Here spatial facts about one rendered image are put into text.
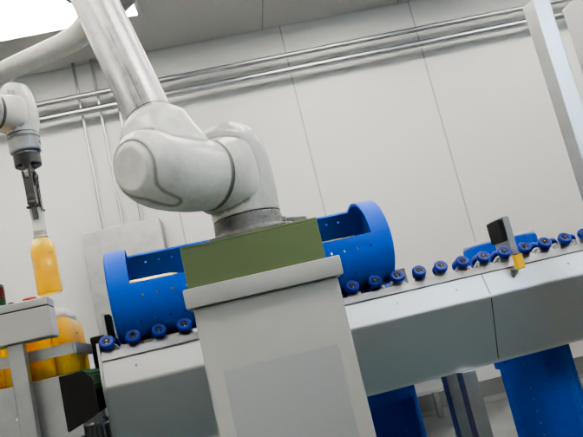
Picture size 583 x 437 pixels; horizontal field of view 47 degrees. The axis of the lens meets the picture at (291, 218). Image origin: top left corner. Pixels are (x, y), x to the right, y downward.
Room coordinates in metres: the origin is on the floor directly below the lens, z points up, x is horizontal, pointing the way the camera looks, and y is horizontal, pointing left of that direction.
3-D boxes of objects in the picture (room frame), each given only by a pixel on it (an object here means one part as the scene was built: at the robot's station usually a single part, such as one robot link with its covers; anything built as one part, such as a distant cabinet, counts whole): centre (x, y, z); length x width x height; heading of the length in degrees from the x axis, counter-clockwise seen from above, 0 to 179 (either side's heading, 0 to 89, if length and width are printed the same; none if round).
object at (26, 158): (1.87, 0.70, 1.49); 0.08 x 0.07 x 0.09; 12
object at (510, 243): (2.33, -0.69, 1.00); 0.10 x 0.04 x 0.15; 12
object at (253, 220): (1.50, 0.08, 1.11); 0.22 x 0.18 x 0.06; 94
